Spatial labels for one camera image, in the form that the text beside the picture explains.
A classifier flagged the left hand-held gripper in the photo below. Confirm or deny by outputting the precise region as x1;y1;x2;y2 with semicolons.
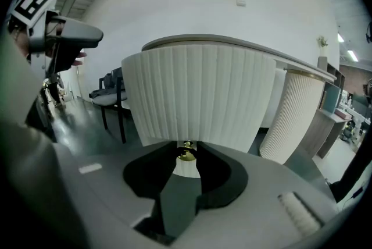
7;0;104;73

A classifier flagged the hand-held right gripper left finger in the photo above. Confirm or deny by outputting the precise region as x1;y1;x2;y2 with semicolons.
84;141;178;199

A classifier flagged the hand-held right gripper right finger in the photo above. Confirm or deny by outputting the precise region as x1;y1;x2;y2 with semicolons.
196;143;280;209

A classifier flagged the large white ribbed drawer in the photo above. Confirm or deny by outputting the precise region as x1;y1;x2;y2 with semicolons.
121;44;277;179

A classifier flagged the white curved desk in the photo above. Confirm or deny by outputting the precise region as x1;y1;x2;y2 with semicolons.
141;34;338;166

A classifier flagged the person's left forearm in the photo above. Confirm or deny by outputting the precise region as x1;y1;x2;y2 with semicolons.
13;28;33;61

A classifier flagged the long black-framed ceiling lamp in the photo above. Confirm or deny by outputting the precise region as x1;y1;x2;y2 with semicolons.
65;0;83;17

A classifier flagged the grey chair with black legs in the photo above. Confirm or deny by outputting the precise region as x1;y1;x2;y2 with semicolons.
88;67;130;144

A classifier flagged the person's beige shirt torso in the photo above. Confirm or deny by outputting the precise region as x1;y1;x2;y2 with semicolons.
0;23;62;249

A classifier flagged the grey wooden shelf unit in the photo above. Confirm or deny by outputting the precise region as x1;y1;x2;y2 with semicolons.
296;57;346;161

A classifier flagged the pink box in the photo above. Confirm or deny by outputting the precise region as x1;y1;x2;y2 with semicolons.
334;108;353;121

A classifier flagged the small green plant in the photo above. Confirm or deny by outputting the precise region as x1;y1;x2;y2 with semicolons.
316;35;330;71

